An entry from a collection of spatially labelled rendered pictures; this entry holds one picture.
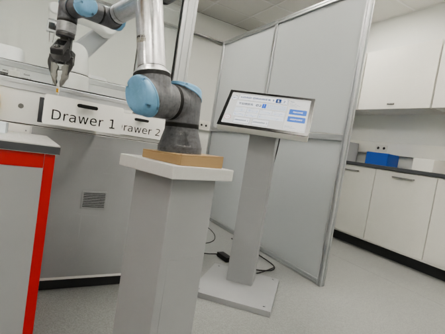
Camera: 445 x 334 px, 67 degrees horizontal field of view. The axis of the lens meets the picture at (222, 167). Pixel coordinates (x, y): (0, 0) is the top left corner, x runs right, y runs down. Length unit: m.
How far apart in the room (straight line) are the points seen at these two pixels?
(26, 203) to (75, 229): 0.69
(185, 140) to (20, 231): 0.58
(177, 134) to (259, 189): 0.99
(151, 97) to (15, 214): 0.55
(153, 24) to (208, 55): 4.49
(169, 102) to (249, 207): 1.12
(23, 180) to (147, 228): 0.40
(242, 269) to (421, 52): 3.09
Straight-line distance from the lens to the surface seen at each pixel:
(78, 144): 1.77
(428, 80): 4.15
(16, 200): 1.19
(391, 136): 4.64
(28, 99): 1.75
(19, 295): 1.29
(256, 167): 2.00
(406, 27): 5.00
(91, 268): 1.94
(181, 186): 1.07
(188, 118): 1.12
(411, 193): 3.60
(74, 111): 1.43
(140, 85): 1.03
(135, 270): 1.21
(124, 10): 1.48
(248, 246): 2.07
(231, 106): 2.05
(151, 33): 1.11
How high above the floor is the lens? 0.84
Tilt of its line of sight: 3 degrees down
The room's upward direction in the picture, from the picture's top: 9 degrees clockwise
